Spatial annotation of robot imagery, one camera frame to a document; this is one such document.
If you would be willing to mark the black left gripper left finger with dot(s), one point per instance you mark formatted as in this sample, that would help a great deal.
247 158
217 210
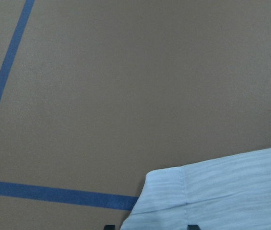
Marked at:
109 227

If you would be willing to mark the light blue button shirt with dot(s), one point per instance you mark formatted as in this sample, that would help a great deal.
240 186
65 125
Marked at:
228 193

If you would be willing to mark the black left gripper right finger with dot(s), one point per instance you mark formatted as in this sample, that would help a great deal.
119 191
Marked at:
193 227

